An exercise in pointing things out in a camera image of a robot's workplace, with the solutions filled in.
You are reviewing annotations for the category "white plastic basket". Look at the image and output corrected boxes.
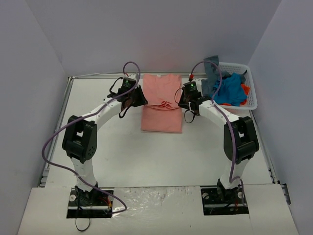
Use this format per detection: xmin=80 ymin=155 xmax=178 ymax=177
xmin=205 ymin=62 xmax=258 ymax=110

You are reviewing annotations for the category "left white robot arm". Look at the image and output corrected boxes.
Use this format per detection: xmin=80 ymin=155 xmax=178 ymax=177
xmin=62 ymin=73 xmax=148 ymax=205

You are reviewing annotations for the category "grey t shirt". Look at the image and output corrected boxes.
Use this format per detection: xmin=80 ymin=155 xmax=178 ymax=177
xmin=201 ymin=55 xmax=247 ymax=96

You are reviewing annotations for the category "pink t shirt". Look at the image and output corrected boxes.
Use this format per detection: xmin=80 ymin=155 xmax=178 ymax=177
xmin=141 ymin=74 xmax=182 ymax=133

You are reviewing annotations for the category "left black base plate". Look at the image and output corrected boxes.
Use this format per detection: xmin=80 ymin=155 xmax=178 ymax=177
xmin=66 ymin=188 xmax=113 ymax=219

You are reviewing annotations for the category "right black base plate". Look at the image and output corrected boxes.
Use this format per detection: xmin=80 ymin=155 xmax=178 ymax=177
xmin=201 ymin=186 xmax=249 ymax=216

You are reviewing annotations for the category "black thin cable loop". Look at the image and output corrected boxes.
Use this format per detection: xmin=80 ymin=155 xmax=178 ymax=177
xmin=75 ymin=216 xmax=91 ymax=232

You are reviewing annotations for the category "blue t shirt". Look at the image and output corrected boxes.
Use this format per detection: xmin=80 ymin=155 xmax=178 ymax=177
xmin=214 ymin=73 xmax=241 ymax=105

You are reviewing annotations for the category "orange t shirt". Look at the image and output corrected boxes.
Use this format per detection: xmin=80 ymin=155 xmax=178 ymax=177
xmin=221 ymin=84 xmax=250 ymax=107

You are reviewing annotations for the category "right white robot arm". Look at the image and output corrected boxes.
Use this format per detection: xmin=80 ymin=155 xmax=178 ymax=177
xmin=178 ymin=81 xmax=260 ymax=202

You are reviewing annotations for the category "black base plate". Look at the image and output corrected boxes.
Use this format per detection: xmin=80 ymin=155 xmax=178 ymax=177
xmin=201 ymin=186 xmax=249 ymax=216
xmin=66 ymin=188 xmax=113 ymax=219

